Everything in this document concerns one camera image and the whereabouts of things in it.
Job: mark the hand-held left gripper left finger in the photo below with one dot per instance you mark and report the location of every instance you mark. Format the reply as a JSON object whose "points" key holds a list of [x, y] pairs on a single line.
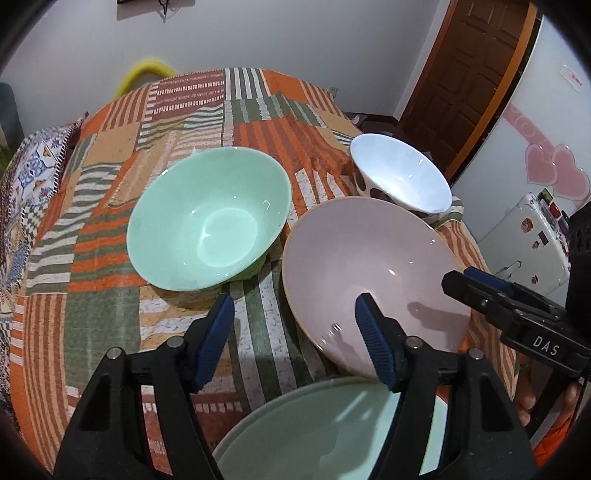
{"points": [[214, 341]]}

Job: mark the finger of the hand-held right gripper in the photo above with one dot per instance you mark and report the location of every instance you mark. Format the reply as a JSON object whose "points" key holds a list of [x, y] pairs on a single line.
{"points": [[466, 290], [503, 282]]}

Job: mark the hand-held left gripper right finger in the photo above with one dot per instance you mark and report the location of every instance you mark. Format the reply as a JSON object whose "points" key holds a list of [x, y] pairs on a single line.
{"points": [[374, 346]]}

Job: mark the pale pink bowl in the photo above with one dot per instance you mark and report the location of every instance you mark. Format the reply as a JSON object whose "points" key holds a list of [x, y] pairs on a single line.
{"points": [[369, 249]]}

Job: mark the light green plate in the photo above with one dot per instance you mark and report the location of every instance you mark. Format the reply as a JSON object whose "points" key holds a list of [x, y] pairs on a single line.
{"points": [[300, 434]]}

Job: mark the light green bowl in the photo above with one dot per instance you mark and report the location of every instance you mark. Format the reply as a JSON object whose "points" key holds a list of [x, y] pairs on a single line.
{"points": [[207, 221]]}

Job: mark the white bowl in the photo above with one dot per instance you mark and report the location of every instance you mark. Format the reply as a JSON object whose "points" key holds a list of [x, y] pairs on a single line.
{"points": [[397, 170]]}

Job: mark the person's right hand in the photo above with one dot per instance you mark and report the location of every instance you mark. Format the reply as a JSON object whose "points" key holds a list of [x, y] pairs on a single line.
{"points": [[524, 397]]}

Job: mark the white box with stickers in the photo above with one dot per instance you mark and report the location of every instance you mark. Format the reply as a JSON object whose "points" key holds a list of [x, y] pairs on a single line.
{"points": [[517, 249]]}

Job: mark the striped patchwork blanket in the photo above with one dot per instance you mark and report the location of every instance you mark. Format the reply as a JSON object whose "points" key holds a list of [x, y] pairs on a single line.
{"points": [[115, 323]]}

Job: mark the pink heart sticker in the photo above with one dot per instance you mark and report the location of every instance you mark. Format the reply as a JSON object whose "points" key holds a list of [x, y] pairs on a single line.
{"points": [[554, 170]]}

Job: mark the dark bag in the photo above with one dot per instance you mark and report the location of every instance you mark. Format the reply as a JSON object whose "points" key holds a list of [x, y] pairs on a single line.
{"points": [[358, 121]]}

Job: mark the small red label sticker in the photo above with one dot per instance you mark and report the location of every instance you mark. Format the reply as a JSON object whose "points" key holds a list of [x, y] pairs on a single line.
{"points": [[572, 81]]}

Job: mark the brown wooden door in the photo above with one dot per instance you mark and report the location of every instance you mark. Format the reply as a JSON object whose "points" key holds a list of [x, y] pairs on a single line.
{"points": [[471, 69]]}

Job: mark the patterned quilt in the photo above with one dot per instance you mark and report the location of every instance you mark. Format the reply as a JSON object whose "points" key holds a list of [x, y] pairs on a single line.
{"points": [[27, 184]]}

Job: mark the yellow foam noodle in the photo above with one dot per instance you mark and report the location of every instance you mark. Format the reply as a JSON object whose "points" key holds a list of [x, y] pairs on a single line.
{"points": [[138, 69]]}

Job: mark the white wall outlet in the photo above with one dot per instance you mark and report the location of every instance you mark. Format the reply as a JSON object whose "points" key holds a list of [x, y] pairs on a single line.
{"points": [[332, 90]]}

